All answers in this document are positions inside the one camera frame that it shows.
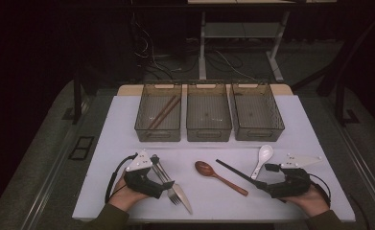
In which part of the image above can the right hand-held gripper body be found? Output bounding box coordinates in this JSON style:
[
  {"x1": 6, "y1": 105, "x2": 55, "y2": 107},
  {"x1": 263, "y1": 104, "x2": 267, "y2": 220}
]
[{"x1": 267, "y1": 152, "x2": 323, "y2": 199}]

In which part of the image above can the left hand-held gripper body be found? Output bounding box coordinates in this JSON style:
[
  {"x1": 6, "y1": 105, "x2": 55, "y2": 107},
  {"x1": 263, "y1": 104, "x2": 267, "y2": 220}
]
[{"x1": 123, "y1": 149, "x2": 164, "y2": 199}]

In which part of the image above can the metal fork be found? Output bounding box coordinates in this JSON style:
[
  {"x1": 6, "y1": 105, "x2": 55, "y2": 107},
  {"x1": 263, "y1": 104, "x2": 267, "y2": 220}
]
[{"x1": 152, "y1": 156, "x2": 183, "y2": 206}]

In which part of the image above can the white ceramic spoon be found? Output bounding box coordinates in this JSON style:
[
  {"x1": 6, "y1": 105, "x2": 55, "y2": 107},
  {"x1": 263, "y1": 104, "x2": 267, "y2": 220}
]
[{"x1": 250, "y1": 144, "x2": 274, "y2": 180}]

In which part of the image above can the metal table knife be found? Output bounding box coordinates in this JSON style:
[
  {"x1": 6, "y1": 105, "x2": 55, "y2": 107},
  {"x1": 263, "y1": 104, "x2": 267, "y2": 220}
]
[{"x1": 154, "y1": 155, "x2": 194, "y2": 216}]

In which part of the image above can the brown wooden spoon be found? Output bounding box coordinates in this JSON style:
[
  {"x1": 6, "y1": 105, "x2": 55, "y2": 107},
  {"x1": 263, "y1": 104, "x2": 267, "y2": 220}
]
[{"x1": 194, "y1": 160, "x2": 249, "y2": 197}]

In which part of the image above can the brown wooden chopstick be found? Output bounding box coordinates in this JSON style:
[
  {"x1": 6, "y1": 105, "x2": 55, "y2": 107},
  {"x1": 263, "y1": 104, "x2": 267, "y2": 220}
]
[
  {"x1": 147, "y1": 94, "x2": 176, "y2": 130},
  {"x1": 152, "y1": 97, "x2": 182, "y2": 130}
]

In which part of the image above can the clear brown plastic bin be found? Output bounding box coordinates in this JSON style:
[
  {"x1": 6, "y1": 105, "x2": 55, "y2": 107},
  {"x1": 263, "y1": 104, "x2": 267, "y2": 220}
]
[
  {"x1": 185, "y1": 83, "x2": 233, "y2": 143},
  {"x1": 231, "y1": 82, "x2": 286, "y2": 142},
  {"x1": 134, "y1": 83, "x2": 183, "y2": 143}
]

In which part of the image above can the person's right hand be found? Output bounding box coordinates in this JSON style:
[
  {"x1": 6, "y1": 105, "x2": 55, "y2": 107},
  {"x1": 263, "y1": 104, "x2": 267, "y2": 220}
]
[{"x1": 282, "y1": 183, "x2": 331, "y2": 219}]

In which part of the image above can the person's left hand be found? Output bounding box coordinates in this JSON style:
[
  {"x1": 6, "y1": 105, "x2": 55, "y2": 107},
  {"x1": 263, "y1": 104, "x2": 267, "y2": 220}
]
[{"x1": 107, "y1": 174, "x2": 151, "y2": 213}]

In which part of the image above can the white table cover board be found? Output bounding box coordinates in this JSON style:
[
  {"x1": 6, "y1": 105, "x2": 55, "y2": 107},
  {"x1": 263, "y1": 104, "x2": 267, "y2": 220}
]
[{"x1": 71, "y1": 94, "x2": 357, "y2": 223}]

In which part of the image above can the black metal stand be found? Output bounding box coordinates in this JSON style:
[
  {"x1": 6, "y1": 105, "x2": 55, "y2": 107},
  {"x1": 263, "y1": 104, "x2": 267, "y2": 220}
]
[
  {"x1": 334, "y1": 81, "x2": 361, "y2": 127},
  {"x1": 72, "y1": 68, "x2": 91, "y2": 126}
]

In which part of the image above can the white-legged desk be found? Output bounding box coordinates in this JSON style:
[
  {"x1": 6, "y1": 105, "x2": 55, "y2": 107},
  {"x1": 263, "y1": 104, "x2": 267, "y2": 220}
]
[{"x1": 187, "y1": 0, "x2": 338, "y2": 83}]

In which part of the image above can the right hand-held gripper black cable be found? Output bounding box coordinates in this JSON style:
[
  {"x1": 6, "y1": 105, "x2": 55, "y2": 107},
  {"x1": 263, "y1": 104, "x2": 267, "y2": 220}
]
[{"x1": 309, "y1": 172, "x2": 333, "y2": 207}]

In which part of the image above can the hand-held gripper black cable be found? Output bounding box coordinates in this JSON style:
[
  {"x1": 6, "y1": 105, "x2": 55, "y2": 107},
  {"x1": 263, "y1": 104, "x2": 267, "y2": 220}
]
[
  {"x1": 309, "y1": 172, "x2": 333, "y2": 207},
  {"x1": 104, "y1": 152, "x2": 139, "y2": 204}
]

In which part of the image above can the left hand-held gripper black cable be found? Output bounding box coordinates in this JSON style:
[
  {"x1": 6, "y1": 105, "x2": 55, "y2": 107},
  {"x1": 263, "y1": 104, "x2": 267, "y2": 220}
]
[{"x1": 104, "y1": 152, "x2": 139, "y2": 204}]

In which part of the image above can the tangle of floor cables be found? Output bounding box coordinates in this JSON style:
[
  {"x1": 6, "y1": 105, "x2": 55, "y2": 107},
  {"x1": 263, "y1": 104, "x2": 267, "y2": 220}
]
[{"x1": 131, "y1": 12, "x2": 263, "y2": 82}]

